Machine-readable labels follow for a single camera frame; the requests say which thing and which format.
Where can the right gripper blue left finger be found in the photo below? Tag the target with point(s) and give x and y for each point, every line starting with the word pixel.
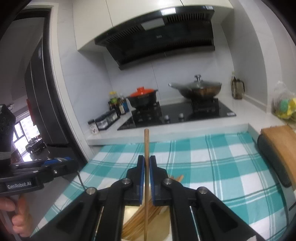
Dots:
pixel 131 188

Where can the spice jar rack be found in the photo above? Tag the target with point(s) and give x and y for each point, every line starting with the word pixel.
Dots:
pixel 103 122

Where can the black wok glass lid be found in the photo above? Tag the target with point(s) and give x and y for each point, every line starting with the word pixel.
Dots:
pixel 198 89

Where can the person's left hand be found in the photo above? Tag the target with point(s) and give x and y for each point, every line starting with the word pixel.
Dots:
pixel 22 222

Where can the dark double door refrigerator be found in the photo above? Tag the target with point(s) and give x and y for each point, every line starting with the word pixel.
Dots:
pixel 41 105

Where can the black tray under board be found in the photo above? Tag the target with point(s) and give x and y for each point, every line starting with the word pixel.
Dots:
pixel 273 158

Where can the teal plaid tablecloth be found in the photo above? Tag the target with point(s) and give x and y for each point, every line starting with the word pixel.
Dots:
pixel 229 165

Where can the wooden cutting board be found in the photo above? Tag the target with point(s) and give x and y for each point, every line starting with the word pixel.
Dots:
pixel 281 142

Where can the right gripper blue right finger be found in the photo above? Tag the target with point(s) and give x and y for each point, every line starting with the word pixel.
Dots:
pixel 164 190

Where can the black range hood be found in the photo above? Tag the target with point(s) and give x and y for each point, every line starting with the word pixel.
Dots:
pixel 159 34

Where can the black pot orange lid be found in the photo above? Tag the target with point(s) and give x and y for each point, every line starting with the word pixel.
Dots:
pixel 143 97

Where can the sauce bottles group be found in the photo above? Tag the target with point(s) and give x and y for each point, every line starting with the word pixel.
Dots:
pixel 118 103

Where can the cream utensil holder box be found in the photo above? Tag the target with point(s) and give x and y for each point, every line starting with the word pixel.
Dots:
pixel 143 222

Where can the bag with yellow sponges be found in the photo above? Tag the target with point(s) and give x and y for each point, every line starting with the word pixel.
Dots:
pixel 283 102

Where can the black gas stove top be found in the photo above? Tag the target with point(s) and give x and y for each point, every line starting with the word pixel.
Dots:
pixel 177 113

